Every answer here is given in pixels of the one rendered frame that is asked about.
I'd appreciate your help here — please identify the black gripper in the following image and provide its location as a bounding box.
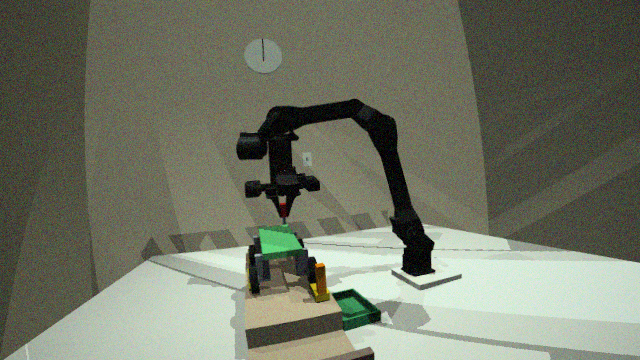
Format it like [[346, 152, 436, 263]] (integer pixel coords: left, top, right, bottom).
[[244, 159, 320, 218]]

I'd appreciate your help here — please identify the red-headed metal pin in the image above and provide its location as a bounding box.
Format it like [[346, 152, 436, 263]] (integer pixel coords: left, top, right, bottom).
[[280, 203, 287, 225]]

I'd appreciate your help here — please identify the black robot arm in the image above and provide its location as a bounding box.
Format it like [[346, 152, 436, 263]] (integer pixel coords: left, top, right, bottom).
[[236, 99, 435, 276]]

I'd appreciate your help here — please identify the green tray floor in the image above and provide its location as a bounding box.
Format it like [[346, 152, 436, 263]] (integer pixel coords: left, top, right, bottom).
[[335, 297, 370, 319]]

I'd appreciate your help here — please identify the green trolley with black wheels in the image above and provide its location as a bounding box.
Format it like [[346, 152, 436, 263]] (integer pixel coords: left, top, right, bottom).
[[247, 225, 317, 294]]

